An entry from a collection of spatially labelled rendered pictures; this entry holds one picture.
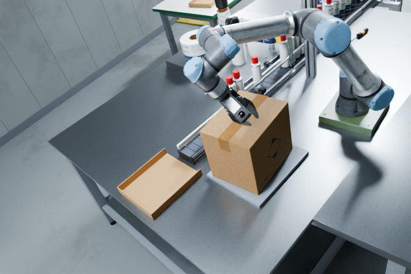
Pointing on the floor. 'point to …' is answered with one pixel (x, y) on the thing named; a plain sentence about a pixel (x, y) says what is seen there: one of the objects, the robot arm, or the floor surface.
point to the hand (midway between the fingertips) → (253, 120)
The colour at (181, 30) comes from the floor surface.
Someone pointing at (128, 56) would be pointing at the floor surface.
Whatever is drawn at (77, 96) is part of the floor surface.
